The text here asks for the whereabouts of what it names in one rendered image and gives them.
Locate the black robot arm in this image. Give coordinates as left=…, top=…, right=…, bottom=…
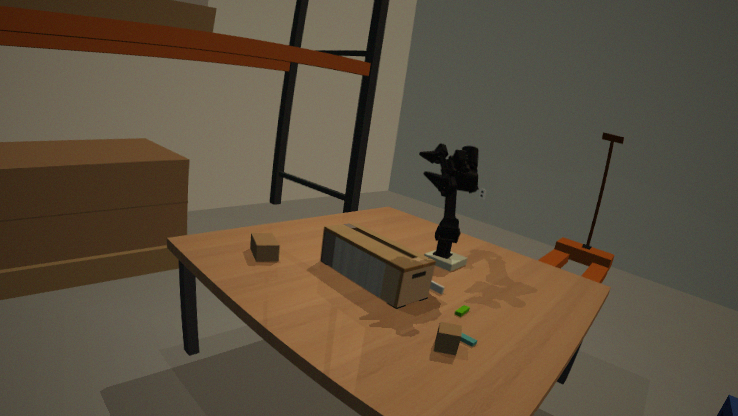
left=433, top=146, right=479, bottom=259

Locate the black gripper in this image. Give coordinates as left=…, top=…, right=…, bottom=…
left=419, top=144, right=467, bottom=197

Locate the green flat bar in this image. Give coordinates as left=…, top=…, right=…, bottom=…
left=455, top=305, right=470, bottom=317

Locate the teal rectangular bar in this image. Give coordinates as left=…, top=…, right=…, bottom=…
left=460, top=332, right=477, bottom=347

